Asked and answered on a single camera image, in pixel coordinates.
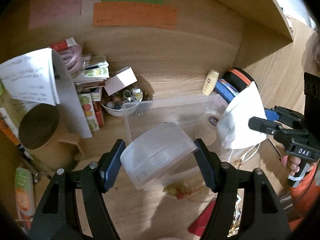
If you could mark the small white cardboard box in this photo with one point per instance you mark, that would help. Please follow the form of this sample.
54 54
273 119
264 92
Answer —
121 80

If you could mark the blue colourful pouch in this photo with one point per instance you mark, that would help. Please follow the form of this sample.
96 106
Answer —
225 90

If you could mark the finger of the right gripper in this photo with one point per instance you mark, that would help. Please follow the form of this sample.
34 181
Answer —
271 114
264 126

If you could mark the pink paper note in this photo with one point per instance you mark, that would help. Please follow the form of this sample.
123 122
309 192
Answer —
45 12

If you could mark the clear plastic storage bin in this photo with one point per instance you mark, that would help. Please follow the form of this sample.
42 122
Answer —
185 112

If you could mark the orange slim box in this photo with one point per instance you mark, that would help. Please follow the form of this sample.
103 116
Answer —
8 127

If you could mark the red white tube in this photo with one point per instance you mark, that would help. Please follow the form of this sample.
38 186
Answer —
63 45

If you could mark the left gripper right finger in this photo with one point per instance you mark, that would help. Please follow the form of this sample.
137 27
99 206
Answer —
262 215

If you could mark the green gourd charm with cord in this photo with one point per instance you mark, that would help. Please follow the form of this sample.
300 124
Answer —
178 190

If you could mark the orange green tube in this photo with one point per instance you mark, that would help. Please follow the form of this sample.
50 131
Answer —
24 192

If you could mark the fruit pattern box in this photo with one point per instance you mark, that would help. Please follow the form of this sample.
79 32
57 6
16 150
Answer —
88 109

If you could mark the stack of booklets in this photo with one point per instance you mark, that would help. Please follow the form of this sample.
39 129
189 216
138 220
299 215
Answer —
90 78

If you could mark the glass bowl of trinkets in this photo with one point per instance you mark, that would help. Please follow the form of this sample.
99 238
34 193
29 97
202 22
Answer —
123 102

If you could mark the cream lotion bottle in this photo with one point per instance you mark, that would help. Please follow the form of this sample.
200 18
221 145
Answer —
210 82

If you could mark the orange black round case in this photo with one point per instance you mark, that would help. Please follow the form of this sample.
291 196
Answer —
238 78

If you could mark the red velvet pouch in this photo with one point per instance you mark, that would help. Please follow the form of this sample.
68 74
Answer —
198 225

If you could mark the white face mask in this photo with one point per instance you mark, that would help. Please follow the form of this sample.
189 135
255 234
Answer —
233 132

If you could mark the white paper receipt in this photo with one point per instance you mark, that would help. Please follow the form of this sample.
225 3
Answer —
30 77

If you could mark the right hand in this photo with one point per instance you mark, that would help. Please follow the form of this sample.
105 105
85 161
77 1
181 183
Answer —
294 164

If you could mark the orange paper note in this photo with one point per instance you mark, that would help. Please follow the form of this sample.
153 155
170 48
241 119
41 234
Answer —
109 14

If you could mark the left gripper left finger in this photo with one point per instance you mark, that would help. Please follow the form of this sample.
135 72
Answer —
57 217

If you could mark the brown ceramic mug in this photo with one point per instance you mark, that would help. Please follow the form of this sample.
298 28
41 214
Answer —
45 136

